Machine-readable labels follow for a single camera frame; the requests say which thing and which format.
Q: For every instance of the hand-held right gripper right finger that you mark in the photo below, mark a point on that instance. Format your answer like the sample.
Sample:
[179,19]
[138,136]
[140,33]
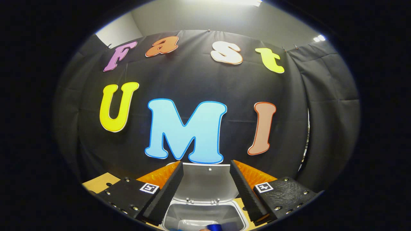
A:
[245,192]

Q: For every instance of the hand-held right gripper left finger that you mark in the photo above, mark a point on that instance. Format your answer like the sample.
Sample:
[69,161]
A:
[167,192]

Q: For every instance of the white desktop garbage bin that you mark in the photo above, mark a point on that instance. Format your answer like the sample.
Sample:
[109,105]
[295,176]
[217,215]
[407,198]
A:
[205,183]

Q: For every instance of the silver blue pop can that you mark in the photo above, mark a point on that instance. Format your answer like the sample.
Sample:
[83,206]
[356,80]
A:
[214,227]

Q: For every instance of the wooden desktop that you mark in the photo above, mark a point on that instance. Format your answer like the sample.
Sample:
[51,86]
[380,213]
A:
[99,183]

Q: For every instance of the black backdrop cloth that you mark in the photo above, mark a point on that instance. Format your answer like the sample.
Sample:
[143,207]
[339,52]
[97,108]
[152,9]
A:
[192,80]

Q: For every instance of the small ceiling light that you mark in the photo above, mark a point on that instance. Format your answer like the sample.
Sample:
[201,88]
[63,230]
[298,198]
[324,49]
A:
[319,38]

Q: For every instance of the large ceiling light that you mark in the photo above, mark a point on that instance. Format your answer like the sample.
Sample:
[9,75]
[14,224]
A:
[240,2]

